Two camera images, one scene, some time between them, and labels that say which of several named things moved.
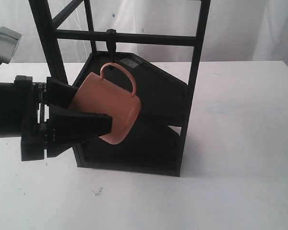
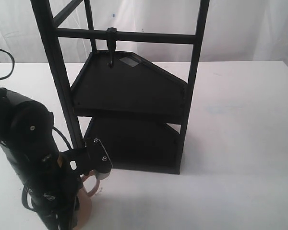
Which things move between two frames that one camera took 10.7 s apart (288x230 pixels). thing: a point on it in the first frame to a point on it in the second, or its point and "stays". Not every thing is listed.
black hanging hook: (111, 37) stays
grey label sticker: (131, 63) stays
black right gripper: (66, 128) to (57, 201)
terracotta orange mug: (97, 95) to (84, 205)
